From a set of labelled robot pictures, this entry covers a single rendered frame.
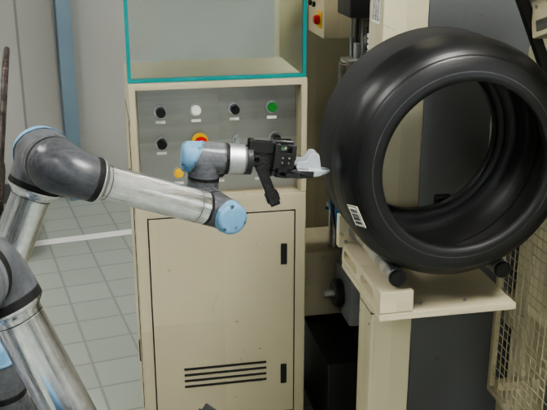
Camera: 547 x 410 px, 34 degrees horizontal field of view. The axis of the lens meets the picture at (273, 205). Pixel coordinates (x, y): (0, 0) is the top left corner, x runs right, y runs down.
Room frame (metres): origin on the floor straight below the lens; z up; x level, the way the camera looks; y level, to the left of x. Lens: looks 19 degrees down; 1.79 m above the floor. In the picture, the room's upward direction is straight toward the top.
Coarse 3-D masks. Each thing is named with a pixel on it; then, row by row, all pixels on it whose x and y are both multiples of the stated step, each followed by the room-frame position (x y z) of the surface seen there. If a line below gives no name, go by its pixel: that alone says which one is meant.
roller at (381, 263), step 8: (352, 232) 2.34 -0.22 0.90; (360, 240) 2.27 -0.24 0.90; (368, 248) 2.20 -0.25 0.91; (376, 256) 2.13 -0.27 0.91; (376, 264) 2.12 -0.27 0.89; (384, 264) 2.07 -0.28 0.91; (392, 264) 2.05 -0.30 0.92; (384, 272) 2.05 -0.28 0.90; (392, 272) 2.02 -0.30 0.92; (400, 272) 2.02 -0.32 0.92; (392, 280) 2.01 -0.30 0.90; (400, 280) 2.02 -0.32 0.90
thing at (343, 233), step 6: (342, 216) 2.35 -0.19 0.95; (342, 222) 2.35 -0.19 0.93; (342, 228) 2.35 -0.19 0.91; (348, 228) 2.35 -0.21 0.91; (336, 234) 2.37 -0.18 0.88; (342, 234) 2.35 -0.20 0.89; (348, 234) 2.35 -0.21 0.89; (336, 240) 2.37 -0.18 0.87; (342, 240) 2.35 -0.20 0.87; (348, 240) 2.35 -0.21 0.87; (354, 240) 2.35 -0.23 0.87; (342, 246) 2.35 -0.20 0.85
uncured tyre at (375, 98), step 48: (384, 48) 2.16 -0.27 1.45; (432, 48) 2.03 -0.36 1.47; (480, 48) 2.04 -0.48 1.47; (336, 96) 2.16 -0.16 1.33; (384, 96) 1.99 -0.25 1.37; (528, 96) 2.03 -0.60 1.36; (336, 144) 2.03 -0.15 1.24; (384, 144) 1.97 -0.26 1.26; (528, 144) 2.29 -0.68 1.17; (336, 192) 2.03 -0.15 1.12; (480, 192) 2.32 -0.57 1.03; (528, 192) 2.21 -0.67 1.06; (384, 240) 1.98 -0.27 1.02; (432, 240) 2.25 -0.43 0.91; (480, 240) 2.04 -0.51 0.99
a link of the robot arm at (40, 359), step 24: (0, 240) 1.14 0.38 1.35; (24, 264) 1.16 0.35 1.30; (24, 288) 1.14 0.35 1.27; (0, 312) 1.12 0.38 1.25; (24, 312) 1.14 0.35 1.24; (0, 336) 1.14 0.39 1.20; (24, 336) 1.13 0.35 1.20; (48, 336) 1.15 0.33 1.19; (24, 360) 1.13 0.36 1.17; (48, 360) 1.13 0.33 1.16; (24, 384) 1.14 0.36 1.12; (48, 384) 1.13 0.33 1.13; (72, 384) 1.15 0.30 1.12; (48, 408) 1.13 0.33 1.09; (72, 408) 1.13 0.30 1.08; (96, 408) 1.18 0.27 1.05
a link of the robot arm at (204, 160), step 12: (192, 144) 1.99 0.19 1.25; (204, 144) 2.00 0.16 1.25; (216, 144) 2.01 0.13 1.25; (228, 144) 2.02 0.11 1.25; (180, 156) 2.03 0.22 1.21; (192, 156) 1.97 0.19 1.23; (204, 156) 1.98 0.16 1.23; (216, 156) 1.99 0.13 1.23; (228, 156) 1.99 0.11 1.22; (192, 168) 1.98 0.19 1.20; (204, 168) 1.98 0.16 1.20; (216, 168) 1.99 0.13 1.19; (228, 168) 1.99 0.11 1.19
